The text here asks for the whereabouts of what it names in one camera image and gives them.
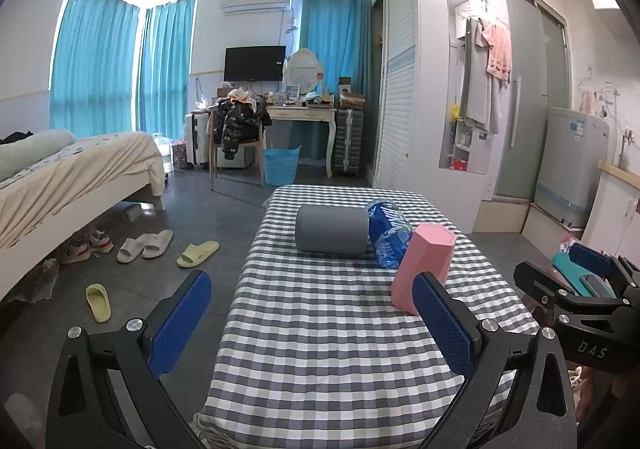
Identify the blue plastic water bottle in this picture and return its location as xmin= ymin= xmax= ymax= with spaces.
xmin=366 ymin=198 xmax=415 ymax=270

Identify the green slipper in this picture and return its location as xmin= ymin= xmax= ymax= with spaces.
xmin=85 ymin=283 xmax=112 ymax=323
xmin=177 ymin=240 xmax=220 ymax=269

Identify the white and red sneaker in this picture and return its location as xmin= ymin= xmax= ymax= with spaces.
xmin=86 ymin=228 xmax=115 ymax=254
xmin=59 ymin=236 xmax=92 ymax=265

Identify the metal faucet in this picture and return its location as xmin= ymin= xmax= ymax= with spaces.
xmin=617 ymin=129 xmax=636 ymax=171

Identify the grey checkered tablecloth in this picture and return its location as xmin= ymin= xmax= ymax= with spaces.
xmin=192 ymin=184 xmax=542 ymax=449

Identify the teal box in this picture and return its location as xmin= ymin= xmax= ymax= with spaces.
xmin=551 ymin=253 xmax=608 ymax=298

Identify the grey towel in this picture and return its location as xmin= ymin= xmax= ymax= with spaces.
xmin=459 ymin=17 xmax=493 ymax=128

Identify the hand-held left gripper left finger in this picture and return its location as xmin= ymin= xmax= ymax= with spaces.
xmin=45 ymin=270 xmax=213 ymax=449

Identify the bed with beige sheet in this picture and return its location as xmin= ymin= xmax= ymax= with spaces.
xmin=0 ymin=129 xmax=168 ymax=302

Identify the white air conditioner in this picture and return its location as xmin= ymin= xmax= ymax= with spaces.
xmin=218 ymin=0 xmax=294 ymax=16

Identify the grey cup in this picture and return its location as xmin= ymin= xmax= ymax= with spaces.
xmin=294 ymin=204 xmax=371 ymax=256

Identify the dark camouflage jacket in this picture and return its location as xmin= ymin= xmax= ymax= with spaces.
xmin=215 ymin=97 xmax=273 ymax=161

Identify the white suitcase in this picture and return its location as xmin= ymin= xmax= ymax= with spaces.
xmin=184 ymin=111 xmax=214 ymax=166

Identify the pink towel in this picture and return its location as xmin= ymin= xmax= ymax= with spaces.
xmin=481 ymin=24 xmax=514 ymax=84

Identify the grey suitcase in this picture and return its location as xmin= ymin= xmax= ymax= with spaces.
xmin=332 ymin=108 xmax=365 ymax=175

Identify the blue curtain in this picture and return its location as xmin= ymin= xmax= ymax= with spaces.
xmin=136 ymin=0 xmax=197 ymax=141
xmin=289 ymin=0 xmax=375 ymax=166
xmin=48 ymin=0 xmax=142 ymax=132

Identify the round white mirror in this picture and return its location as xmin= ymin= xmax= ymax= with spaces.
xmin=284 ymin=48 xmax=322 ymax=96

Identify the pale green pillow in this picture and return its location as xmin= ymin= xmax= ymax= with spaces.
xmin=0 ymin=130 xmax=77 ymax=182

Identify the frosted glass door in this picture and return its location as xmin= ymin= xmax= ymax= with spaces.
xmin=491 ymin=0 xmax=572 ymax=203

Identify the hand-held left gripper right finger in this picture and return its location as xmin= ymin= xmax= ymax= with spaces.
xmin=411 ymin=270 xmax=576 ymax=449

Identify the black flat television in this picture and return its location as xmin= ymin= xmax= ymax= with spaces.
xmin=223 ymin=46 xmax=287 ymax=82

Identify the person's right forearm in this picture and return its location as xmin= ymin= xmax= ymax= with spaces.
xmin=574 ymin=365 xmax=621 ymax=430

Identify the clear water jug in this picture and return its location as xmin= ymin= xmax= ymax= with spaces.
xmin=151 ymin=132 xmax=175 ymax=175

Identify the white slipper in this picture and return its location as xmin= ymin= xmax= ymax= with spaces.
xmin=142 ymin=229 xmax=174 ymax=259
xmin=116 ymin=237 xmax=147 ymax=264

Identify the pink hexagonal cup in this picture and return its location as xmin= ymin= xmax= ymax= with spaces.
xmin=391 ymin=223 xmax=457 ymax=316

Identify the white washing machine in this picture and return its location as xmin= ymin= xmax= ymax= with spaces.
xmin=532 ymin=106 xmax=610 ymax=228

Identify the white dressing table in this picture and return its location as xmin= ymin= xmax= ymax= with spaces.
xmin=264 ymin=104 xmax=337 ymax=178

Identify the white towel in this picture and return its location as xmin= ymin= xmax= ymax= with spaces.
xmin=486 ymin=73 xmax=509 ymax=134

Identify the white wardrobe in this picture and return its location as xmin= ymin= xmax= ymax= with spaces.
xmin=369 ymin=0 xmax=501 ymax=226

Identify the cardboard box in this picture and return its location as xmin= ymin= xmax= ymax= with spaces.
xmin=338 ymin=77 xmax=366 ymax=110

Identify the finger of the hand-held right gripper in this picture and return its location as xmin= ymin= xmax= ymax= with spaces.
xmin=514 ymin=260 xmax=632 ymax=317
xmin=569 ymin=242 xmax=626 ymax=280

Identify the wooden chair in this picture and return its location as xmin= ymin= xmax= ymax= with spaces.
xmin=207 ymin=102 xmax=266 ymax=191

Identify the blue plastic basket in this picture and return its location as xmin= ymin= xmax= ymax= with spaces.
xmin=262 ymin=145 xmax=303 ymax=187

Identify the white cabinet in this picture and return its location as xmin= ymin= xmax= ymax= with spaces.
xmin=581 ymin=163 xmax=640 ymax=257

